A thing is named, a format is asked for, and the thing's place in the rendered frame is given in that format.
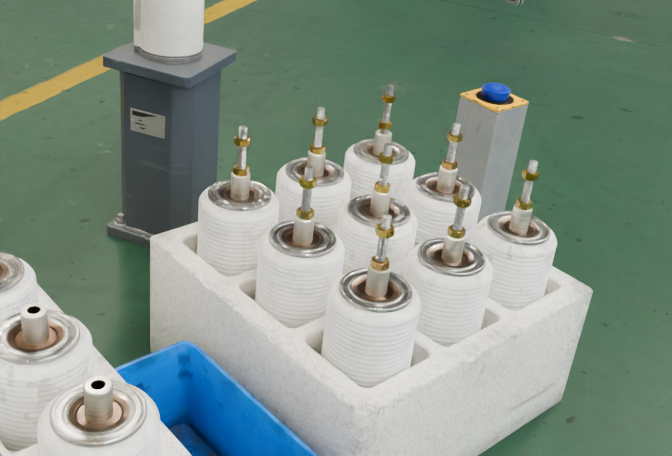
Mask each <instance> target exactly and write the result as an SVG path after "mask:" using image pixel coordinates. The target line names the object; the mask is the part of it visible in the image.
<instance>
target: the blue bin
mask: <svg viewBox="0 0 672 456"><path fill-rule="evenodd" d="M114 370H115V371H116V372H117V373H118V374H119V375H120V376H121V377H122V378H123V380H124V381H125V382H126V383H127V384H130V385H133V386H135V387H137V388H139V389H140V390H142V391H143V392H145V393H146V394H147V395H148V396H149V397H150V398H151V399H152V400H153V401H154V403H155V404H156V406H157V408H158V411H159V415H160V421H161V422H162V423H163V424H164V425H165V426H166V427H167V428H168V429H169V431H170V432H171V433H172V434H173V435H174V436H175V437H176V438H177V439H178V441H179V442H180V443H181V444H182V445H183V446H184V447H185V448H186V449H187V451H188V452H189V453H190V454H191V455H192V456H318V455H317V454H316V453H315V452H314V451H313V450H311V449H310V448H309V447H308V446H307V445H306V444H305V443H304V442H303V441H302V440H300V439H299V438H298V437H297V436H296V435H295V434H294V433H293V432H292V431H291V430H289V429H288V428H287V427H286V426H285V425H284V424H283V423H282V422H281V421H280V420H279V419H277V418H276V417H275V416H274V415H273V414H272V413H271V412H270V411H269V410H268V409H266V408H265V407H264V406H263V405H262V404H261V403H260V402H259V401H258V400H257V399H255V398H254V397H253V396H252V395H251V394H250V393H249V392H248V391H247V390H246V389H245V388H243V387H242V386H241V385H240V384H239V383H238V382H237V381H236V380H235V379H234V378H232V377H231V376H230V375H229V374H228V373H227V372H226V371H225V370H224V369H223V368H221V367H220V366H219V365H218V364H217V363H216V362H215V361H214V360H213V359H212V358H210V357H209V356H208V355H207V354H206V353H205V352H204V351H203V350H202V349H201V348H200V347H198V346H197V345H196V344H195V343H193V342H190V341H181V342H177V343H175V344H172V345H170V346H168V347H165V348H163V349H160V350H158V351H156V352H153V353H151V354H148V355H146V356H143V357H141V358H139V359H136V360H134V361H131V362H129V363H127V364H124V365H122V366H119V367H117V368H115V369H114Z"/></svg>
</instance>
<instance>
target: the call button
mask: <svg viewBox="0 0 672 456"><path fill-rule="evenodd" d="M510 92H511V90H510V89H509V88H508V87H507V86H505V85H503V84H499V83H486V84H484V85H483V86H482V93H483V94H484V97H485V98H486V99H488V100H491V101H498V102H501V101H505V100H506V98H507V97H509V96H510Z"/></svg>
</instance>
